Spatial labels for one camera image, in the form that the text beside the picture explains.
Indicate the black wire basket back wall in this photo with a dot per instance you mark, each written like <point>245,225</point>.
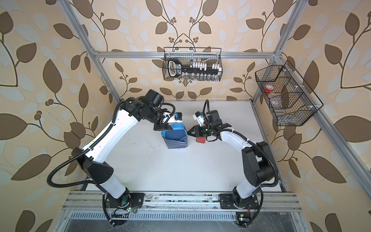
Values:
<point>209,55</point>

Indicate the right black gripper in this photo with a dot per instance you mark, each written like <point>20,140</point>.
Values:
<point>197,131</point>

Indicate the black wire basket wall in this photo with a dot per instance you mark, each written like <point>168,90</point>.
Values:
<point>209,55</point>
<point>293,101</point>

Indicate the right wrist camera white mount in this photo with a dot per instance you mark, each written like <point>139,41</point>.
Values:
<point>201,118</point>

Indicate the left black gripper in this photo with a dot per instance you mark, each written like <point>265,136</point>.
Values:
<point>162,126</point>

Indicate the red capped clear container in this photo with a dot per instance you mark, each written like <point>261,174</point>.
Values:
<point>269,88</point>

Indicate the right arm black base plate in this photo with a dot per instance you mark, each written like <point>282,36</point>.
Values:
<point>233,201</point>

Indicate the black socket wrench set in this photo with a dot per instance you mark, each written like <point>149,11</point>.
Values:
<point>193,70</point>

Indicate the red tape dispenser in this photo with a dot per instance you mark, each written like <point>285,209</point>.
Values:
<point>201,140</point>

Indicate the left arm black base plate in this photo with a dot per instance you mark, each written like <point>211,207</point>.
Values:
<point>128,200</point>

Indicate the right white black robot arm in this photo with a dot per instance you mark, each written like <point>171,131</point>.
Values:
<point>259,168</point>

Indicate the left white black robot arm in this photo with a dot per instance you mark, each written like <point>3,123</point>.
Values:
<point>92,158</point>

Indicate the aluminium front rail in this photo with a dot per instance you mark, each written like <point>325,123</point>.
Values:
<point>187,201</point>

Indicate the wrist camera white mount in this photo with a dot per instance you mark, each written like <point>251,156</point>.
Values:
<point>177,117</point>
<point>201,118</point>

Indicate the light blue wrapping paper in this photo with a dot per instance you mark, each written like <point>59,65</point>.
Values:
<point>176,138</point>

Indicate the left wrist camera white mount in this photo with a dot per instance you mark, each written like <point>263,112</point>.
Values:
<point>177,117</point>

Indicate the black wire basket right wall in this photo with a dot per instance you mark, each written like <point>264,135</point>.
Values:
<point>293,101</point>

